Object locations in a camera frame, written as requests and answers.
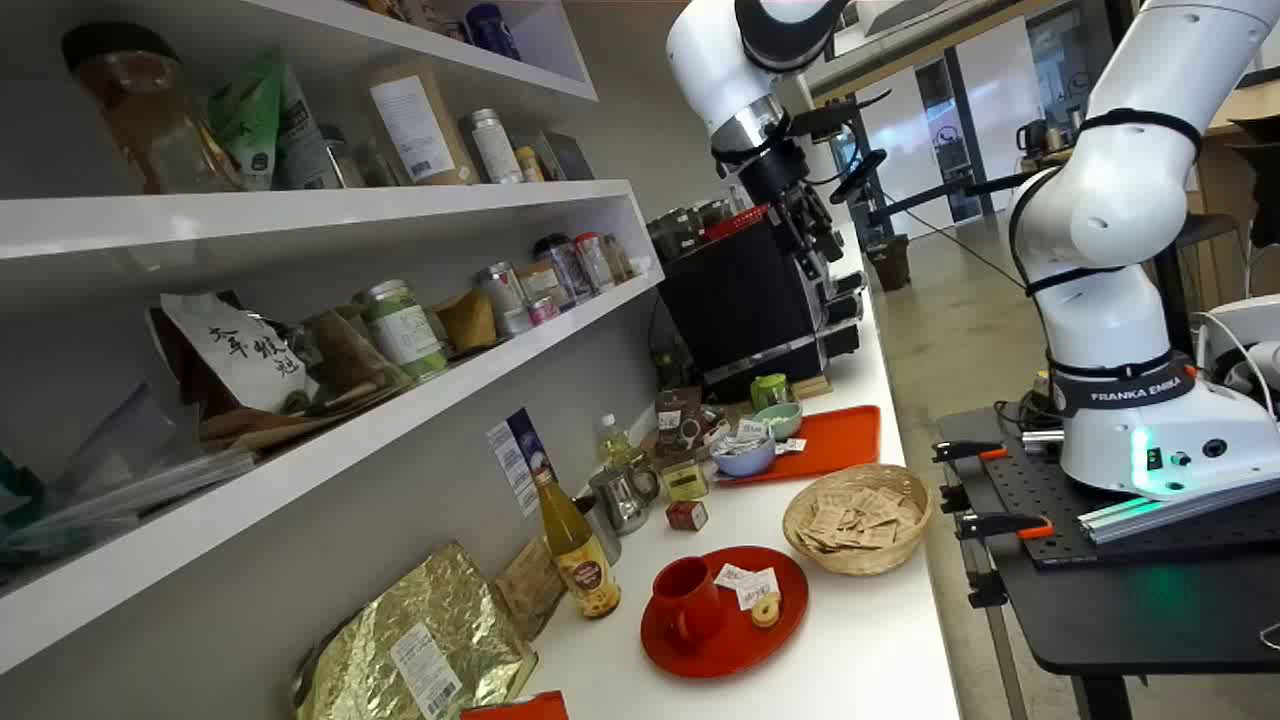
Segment small brown packet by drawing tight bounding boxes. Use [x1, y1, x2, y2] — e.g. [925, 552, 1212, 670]
[492, 538, 573, 640]

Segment silver lidded jar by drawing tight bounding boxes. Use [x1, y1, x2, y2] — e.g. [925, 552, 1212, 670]
[477, 259, 538, 341]

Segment clear plastic bags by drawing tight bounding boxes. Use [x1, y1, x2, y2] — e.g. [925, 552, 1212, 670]
[0, 382, 259, 573]

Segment gold foil bag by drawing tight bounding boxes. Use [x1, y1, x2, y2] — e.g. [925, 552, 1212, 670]
[288, 540, 540, 720]

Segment glass jar brown contents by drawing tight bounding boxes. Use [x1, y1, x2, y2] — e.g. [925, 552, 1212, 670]
[56, 20, 244, 197]

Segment white packet black writing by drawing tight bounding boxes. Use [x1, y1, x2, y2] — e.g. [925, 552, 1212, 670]
[155, 289, 325, 417]

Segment yellow oil bottle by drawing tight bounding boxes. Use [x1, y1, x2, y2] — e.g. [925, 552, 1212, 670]
[594, 409, 645, 481]

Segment wicker basket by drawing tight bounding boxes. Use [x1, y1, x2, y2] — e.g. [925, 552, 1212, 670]
[781, 460, 942, 579]

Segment amber liquid bottle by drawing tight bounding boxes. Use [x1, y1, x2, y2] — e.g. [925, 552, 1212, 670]
[523, 447, 623, 623]

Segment beige crackers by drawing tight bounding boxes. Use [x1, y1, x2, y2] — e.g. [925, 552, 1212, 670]
[798, 486, 925, 559]

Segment red plate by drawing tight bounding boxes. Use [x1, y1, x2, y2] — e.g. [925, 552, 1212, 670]
[638, 546, 815, 683]

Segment blue white card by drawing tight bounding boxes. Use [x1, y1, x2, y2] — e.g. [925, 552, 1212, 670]
[483, 403, 561, 521]

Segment red lid jar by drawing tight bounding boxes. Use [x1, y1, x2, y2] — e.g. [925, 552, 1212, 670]
[573, 233, 619, 294]

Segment white label jar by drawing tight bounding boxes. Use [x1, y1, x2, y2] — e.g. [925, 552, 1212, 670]
[356, 275, 453, 385]

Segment green cup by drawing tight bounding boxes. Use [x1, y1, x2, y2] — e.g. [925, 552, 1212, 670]
[750, 368, 801, 414]

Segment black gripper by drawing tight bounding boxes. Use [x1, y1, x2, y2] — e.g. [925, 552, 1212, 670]
[741, 129, 840, 280]

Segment small white sachet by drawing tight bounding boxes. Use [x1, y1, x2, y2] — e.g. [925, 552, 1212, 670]
[713, 559, 786, 634]

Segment small yellow box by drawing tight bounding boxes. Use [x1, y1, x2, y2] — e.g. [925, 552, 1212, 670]
[660, 460, 713, 504]

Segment orange tray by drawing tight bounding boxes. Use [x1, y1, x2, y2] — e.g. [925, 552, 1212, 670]
[724, 403, 883, 490]

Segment wooden furniture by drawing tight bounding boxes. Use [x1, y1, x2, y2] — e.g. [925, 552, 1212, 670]
[1176, 78, 1280, 322]

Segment white appliance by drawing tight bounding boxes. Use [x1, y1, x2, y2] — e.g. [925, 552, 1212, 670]
[1188, 294, 1280, 401]

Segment brown bag white label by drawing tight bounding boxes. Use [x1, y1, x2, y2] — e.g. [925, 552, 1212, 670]
[356, 57, 481, 188]

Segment white wall shelf unit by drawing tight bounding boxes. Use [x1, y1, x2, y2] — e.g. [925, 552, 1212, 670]
[0, 0, 670, 677]

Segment yellow gold container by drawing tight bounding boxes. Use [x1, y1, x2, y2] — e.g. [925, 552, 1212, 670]
[435, 289, 501, 359]

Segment dark blue container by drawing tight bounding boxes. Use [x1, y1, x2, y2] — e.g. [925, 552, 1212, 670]
[455, 0, 523, 60]

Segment green foil packet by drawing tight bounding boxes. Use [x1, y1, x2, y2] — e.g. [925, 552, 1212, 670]
[204, 51, 339, 191]

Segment dark spread jar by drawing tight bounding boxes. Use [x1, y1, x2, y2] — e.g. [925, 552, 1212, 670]
[651, 385, 710, 464]

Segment pink label tin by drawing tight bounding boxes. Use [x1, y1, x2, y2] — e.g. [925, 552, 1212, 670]
[515, 259, 573, 328]

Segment red cup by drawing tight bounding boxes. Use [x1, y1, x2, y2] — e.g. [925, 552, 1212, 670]
[650, 552, 741, 654]

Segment wooden utensils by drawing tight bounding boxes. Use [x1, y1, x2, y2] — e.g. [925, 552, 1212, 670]
[196, 382, 393, 454]

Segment silver white canister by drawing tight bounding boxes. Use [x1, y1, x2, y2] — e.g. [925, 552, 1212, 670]
[463, 104, 529, 188]

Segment orange handled clamp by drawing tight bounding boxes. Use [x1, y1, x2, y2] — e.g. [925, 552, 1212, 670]
[951, 508, 1064, 559]
[931, 434, 1019, 473]

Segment black waste bin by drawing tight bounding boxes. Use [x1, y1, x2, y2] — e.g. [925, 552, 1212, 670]
[873, 233, 915, 295]

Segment blue bowl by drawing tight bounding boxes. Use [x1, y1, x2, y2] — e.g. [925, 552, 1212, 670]
[710, 430, 781, 486]

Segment black robot table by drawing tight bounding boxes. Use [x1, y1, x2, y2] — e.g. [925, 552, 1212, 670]
[931, 395, 1280, 720]

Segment grey lidded jar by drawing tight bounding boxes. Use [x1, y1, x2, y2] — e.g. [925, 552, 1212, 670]
[594, 457, 663, 540]

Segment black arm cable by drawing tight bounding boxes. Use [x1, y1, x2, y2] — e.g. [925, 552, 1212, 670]
[1004, 104, 1212, 306]

